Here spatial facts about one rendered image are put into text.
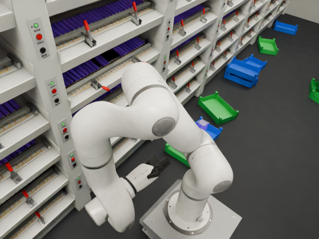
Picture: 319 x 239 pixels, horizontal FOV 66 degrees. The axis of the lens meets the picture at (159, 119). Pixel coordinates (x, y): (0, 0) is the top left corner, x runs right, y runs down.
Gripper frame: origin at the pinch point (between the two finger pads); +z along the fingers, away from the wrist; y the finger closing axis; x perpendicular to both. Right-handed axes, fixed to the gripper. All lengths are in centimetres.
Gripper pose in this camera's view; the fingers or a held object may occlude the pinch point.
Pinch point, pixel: (160, 160)
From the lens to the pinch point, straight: 96.4
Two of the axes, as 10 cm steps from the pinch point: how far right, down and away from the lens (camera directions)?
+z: 7.3, -5.2, 4.4
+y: 5.0, -0.4, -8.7
